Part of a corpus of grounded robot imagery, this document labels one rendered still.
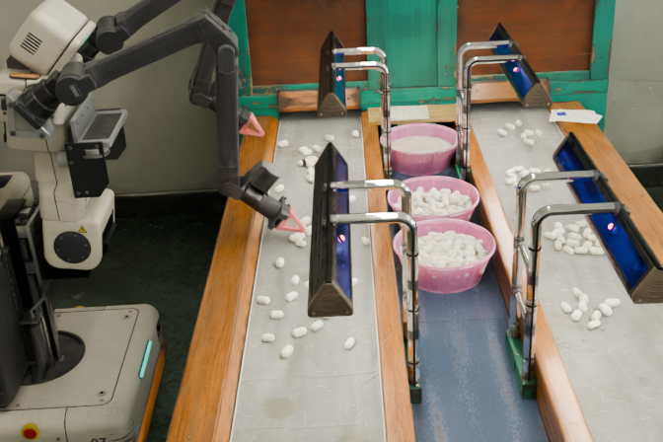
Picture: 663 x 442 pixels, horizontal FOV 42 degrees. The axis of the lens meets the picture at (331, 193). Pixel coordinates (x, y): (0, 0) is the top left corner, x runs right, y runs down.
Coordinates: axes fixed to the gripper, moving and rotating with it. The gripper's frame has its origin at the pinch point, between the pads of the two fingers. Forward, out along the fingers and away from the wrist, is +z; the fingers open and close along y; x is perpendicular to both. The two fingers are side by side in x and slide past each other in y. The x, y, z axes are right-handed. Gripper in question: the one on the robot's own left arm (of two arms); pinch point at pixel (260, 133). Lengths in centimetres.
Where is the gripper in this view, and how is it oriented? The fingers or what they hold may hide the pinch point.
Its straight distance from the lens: 280.4
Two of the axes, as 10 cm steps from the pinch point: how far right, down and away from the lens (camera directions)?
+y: 0.1, -4.4, 9.0
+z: 7.9, 5.5, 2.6
